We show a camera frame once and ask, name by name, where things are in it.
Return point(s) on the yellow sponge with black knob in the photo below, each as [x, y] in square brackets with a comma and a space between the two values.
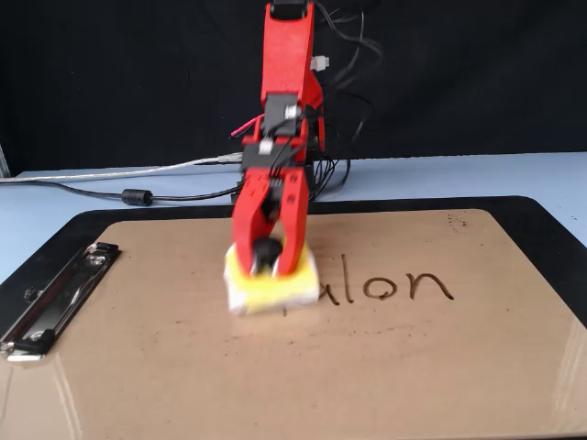
[275, 293]

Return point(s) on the black mat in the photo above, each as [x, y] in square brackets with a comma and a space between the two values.
[541, 220]

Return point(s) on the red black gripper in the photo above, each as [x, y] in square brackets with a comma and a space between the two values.
[266, 158]

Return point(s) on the metal clipboard clip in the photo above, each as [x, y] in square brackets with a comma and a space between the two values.
[55, 298]

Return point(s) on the red robot arm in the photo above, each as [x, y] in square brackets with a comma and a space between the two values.
[284, 55]

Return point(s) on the brown clipboard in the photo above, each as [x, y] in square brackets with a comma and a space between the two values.
[321, 366]

